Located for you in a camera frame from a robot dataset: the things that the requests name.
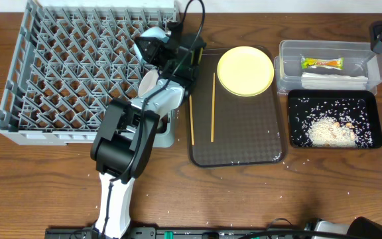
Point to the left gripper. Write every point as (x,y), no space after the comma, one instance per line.
(154,53)

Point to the light blue bowl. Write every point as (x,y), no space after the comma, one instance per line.
(156,32)

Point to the white round bowl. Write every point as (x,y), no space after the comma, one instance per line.
(148,82)

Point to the green orange snack wrapper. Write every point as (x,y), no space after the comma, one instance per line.
(336,64)

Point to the white paper napkin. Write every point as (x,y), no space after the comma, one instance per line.
(312,81)

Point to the yellow round plate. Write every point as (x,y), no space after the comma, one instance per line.
(245,71)

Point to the leftover rice food waste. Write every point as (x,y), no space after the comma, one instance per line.
(328,122)

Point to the pale green cup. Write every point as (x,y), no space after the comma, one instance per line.
(161,128)

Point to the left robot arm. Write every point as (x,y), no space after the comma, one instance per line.
(124,141)

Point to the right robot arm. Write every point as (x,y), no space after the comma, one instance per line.
(361,227)

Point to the clear plastic waste bin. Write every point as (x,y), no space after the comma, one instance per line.
(359,60)

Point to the black waste tray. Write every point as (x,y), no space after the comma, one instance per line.
(368,97)

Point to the grey plastic dish rack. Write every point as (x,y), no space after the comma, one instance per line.
(68,64)

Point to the left wooden chopstick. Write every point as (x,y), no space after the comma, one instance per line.
(191,121)

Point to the dark brown serving tray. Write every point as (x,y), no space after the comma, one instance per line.
(248,130)

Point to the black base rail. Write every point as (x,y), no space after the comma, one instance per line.
(152,233)

